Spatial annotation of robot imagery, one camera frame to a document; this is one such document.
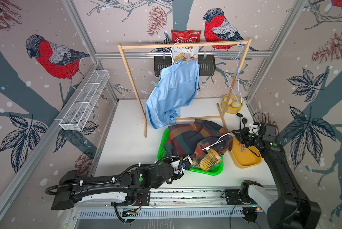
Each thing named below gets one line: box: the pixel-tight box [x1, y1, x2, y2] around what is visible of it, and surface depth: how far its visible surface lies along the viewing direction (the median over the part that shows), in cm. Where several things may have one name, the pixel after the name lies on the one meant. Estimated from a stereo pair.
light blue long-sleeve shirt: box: [145, 59, 200, 130], surface depth 80 cm
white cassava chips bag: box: [171, 46, 200, 62], surface depth 87 cm
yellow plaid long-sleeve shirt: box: [191, 149, 223, 172], surface depth 79 cm
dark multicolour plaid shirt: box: [163, 118, 233, 162], surface depth 76 cm
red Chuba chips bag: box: [171, 29, 202, 43], surface depth 86 cm
